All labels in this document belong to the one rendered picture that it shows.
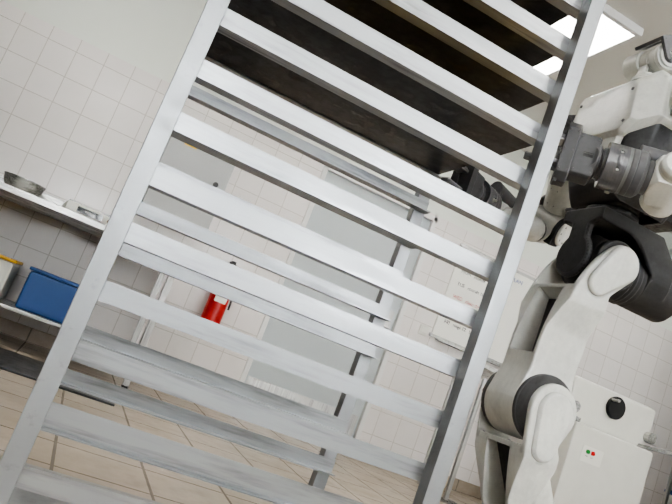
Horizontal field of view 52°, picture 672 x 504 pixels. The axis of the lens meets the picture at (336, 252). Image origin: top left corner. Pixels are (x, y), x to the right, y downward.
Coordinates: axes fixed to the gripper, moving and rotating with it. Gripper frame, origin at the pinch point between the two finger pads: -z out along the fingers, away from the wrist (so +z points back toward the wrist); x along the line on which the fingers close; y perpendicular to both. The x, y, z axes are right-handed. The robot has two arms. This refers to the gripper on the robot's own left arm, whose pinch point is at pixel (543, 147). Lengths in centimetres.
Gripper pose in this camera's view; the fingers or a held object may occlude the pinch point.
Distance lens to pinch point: 135.6
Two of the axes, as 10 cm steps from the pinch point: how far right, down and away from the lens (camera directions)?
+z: 9.2, 3.2, -2.1
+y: -1.4, -2.4, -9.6
